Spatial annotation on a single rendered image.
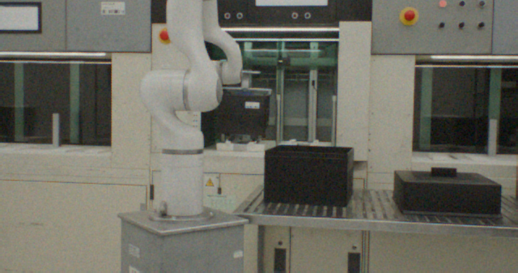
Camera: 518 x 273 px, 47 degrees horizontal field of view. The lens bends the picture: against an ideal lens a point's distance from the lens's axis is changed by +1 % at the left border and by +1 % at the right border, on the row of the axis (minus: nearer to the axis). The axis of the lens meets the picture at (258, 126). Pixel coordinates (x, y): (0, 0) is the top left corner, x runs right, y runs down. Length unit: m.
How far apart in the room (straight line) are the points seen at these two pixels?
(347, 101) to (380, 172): 0.31
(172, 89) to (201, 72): 0.09
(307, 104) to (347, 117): 0.98
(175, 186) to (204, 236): 0.16
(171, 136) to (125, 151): 0.87
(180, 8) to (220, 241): 0.65
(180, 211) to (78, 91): 1.52
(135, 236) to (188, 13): 0.64
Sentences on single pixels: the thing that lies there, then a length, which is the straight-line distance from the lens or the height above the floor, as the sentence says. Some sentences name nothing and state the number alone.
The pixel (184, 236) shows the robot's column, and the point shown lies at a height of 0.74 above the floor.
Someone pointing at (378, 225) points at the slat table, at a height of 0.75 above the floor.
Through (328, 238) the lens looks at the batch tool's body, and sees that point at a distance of 2.39.
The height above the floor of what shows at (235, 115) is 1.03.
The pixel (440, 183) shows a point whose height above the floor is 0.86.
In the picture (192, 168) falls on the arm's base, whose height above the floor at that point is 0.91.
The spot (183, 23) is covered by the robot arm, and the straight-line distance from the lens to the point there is 1.65.
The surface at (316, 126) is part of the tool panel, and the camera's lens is 3.23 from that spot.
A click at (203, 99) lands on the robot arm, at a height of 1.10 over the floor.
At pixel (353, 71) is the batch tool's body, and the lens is 2.27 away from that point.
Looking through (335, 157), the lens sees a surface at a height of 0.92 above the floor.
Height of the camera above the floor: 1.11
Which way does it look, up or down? 3 degrees down
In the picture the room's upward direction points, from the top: 1 degrees clockwise
